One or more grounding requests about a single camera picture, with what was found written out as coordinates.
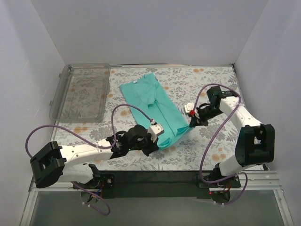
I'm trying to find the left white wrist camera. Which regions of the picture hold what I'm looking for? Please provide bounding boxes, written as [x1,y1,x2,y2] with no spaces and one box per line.
[147,119,164,143]

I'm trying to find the teal t shirt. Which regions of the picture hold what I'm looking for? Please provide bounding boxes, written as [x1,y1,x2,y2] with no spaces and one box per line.
[119,73,191,149]

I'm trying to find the floral table mat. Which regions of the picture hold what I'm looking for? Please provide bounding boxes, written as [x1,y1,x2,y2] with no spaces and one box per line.
[52,66,239,170]

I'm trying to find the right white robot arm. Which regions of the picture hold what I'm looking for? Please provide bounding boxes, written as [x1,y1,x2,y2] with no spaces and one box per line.
[184,83,275,187]

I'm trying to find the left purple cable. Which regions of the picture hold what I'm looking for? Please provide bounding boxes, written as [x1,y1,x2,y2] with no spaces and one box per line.
[25,104,156,216]

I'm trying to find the clear plastic bin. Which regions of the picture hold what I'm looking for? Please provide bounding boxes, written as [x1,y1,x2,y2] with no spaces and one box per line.
[49,63,111,123]

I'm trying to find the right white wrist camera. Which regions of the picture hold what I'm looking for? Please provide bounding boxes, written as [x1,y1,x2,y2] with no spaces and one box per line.
[184,102,200,119]

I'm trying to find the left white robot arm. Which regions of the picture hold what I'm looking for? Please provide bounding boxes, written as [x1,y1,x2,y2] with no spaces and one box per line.
[30,124,164,188]

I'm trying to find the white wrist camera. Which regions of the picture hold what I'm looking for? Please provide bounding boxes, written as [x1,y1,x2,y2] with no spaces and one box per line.
[147,119,164,143]
[184,102,200,119]

